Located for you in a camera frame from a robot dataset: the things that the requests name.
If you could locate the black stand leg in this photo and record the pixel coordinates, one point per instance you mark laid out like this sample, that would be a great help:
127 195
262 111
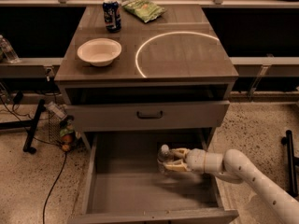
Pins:
293 163
29 126

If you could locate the open grey middle drawer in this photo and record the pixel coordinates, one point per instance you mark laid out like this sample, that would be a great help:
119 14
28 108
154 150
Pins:
125 186

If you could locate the blue soda can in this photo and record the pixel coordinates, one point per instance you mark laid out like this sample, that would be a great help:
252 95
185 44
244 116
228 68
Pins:
112 16

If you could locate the grey upper drawer with handle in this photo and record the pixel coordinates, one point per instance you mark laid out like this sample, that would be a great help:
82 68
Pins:
154 116

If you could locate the water bottle on left ledge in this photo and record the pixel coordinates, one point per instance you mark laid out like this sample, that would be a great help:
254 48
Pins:
9 52

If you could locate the black power adapter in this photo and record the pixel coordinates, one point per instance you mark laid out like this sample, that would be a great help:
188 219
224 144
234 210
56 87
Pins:
17 98

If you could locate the green chip bag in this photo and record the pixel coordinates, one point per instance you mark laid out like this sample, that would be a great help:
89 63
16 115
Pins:
145 10

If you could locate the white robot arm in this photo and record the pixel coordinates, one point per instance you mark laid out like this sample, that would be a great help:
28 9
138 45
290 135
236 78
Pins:
235 167

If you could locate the wire basket with snacks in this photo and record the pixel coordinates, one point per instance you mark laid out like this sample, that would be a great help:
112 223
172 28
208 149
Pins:
61 131

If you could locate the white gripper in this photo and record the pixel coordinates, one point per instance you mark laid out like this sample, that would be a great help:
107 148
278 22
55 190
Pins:
196 160

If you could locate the white paper bowl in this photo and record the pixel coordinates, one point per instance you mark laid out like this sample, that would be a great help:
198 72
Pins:
99 52

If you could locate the grey drawer cabinet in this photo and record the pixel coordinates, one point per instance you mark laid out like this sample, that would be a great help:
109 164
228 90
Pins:
177 58

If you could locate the black stand leg left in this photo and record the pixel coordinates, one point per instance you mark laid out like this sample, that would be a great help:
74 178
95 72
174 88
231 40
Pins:
29 126

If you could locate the black stand leg right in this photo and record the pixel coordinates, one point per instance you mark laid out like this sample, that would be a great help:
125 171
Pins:
293 163

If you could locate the clear plastic water bottle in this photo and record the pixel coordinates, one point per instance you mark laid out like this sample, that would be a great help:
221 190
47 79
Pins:
164 158

